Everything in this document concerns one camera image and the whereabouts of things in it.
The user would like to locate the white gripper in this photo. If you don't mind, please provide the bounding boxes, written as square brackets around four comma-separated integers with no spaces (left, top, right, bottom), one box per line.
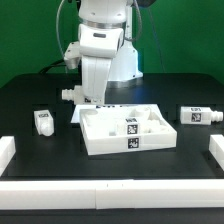
[79,24,124,100]

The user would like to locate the white square table top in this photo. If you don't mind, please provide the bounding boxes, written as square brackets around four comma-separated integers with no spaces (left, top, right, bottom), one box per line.
[80,112,177,155]

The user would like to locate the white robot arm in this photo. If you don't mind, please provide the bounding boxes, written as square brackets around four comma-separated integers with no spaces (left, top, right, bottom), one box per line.
[79,0,156,102]

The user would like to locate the white paper with tags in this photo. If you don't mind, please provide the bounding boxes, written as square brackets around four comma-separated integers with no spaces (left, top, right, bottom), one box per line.
[71,104,162,124]

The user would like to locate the white left obstacle block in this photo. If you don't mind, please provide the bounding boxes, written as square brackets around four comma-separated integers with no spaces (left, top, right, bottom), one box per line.
[0,136,16,176]

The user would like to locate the white obstacle block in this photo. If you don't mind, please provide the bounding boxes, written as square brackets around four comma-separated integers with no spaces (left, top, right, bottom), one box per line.
[0,136,16,176]
[209,134,224,171]

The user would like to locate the white front obstacle bar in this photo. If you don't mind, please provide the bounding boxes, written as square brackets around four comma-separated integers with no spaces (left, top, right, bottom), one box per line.
[0,179,224,210]

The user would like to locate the white right obstacle block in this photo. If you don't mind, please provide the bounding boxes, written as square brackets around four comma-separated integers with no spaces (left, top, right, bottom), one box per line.
[209,134,224,171]

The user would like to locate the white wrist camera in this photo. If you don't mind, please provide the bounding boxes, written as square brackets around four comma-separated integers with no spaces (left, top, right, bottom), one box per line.
[64,41,81,70]

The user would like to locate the grey cable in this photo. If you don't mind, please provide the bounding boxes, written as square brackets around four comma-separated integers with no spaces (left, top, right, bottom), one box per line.
[55,0,69,61]

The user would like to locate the black cable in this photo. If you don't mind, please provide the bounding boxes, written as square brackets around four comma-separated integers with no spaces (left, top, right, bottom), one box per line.
[39,59,81,75]

